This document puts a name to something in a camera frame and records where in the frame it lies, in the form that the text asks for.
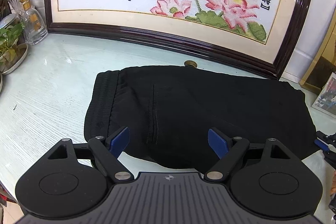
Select framed lotus cross-stitch picture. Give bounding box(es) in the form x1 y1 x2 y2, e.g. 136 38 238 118
45 0 311 79

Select small potted green plant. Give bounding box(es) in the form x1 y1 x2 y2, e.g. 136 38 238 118
0 23 29 75

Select large framed couple photo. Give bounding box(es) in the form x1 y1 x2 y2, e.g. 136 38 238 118
312 73 336 118

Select gold company plaque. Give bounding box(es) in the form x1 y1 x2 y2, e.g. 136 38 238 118
299 24 336 94

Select round brass table knob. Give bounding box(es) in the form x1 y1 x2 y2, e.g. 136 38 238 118
184 60 198 68

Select clear glass liquor bottle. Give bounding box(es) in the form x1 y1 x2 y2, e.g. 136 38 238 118
7 0 48 45

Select black drawstring shorts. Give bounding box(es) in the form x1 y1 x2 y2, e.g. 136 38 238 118
84 66 318 173

